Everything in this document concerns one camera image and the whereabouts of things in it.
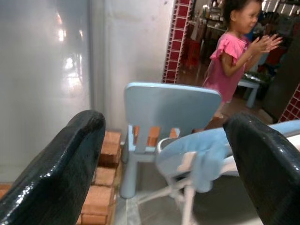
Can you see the red tiled low wall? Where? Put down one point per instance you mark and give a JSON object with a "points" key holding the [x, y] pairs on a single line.
{"points": [[293, 105]]}

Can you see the small white fridge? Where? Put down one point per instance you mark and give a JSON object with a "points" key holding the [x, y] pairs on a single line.
{"points": [[47, 70]]}

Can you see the small pale blue child's table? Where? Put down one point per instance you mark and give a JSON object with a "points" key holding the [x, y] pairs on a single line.
{"points": [[250, 90]]}

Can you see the orange brick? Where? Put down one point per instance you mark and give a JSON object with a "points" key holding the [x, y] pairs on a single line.
{"points": [[104, 176], [99, 200], [109, 147], [93, 220]]}

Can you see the red tiled pillar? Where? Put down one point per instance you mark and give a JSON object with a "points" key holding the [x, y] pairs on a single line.
{"points": [[177, 39]]}

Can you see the pale blue child's chair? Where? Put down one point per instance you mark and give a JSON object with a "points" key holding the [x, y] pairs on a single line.
{"points": [[168, 103]]}

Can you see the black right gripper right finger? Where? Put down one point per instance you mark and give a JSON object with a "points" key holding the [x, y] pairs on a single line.
{"points": [[272, 173]]}

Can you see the child in pink shirt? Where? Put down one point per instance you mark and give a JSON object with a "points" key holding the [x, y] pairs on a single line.
{"points": [[225, 65]]}

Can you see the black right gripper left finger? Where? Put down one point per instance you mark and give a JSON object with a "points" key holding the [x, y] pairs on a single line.
{"points": [[54, 173]]}

